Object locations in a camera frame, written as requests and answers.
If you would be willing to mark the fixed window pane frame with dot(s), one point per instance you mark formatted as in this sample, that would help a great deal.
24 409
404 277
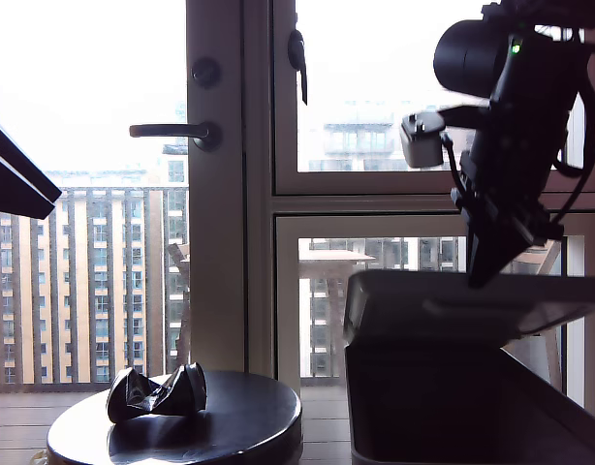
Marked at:
375 225

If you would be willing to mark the wooden balcony table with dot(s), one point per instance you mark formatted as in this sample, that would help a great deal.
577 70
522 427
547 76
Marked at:
331 257

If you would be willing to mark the glass balcony door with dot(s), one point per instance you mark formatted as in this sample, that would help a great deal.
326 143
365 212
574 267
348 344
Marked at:
215 242

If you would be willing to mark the dark metal door lever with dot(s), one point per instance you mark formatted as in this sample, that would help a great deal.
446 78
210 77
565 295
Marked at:
166 130

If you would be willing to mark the round black glossy disc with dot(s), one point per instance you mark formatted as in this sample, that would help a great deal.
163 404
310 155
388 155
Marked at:
229 421

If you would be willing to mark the round door lock knob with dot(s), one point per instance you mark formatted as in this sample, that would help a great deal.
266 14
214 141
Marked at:
205 72

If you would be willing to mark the grey hinged bin lid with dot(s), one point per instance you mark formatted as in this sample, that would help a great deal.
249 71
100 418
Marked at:
423 305

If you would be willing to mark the grey plastic recycling bin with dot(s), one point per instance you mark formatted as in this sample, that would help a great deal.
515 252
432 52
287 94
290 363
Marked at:
447 402

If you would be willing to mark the black drink can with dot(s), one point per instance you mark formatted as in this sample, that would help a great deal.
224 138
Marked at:
152 399

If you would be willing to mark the openable window sash frame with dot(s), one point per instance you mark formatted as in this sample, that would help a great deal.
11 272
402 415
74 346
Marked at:
375 183

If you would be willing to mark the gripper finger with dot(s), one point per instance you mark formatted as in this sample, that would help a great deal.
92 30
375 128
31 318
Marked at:
503 254
479 257

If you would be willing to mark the dark slatted balcony railing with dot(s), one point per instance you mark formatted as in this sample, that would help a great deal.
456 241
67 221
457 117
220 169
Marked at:
113 193

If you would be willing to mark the arm grey camera box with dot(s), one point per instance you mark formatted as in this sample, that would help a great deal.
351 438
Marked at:
421 140

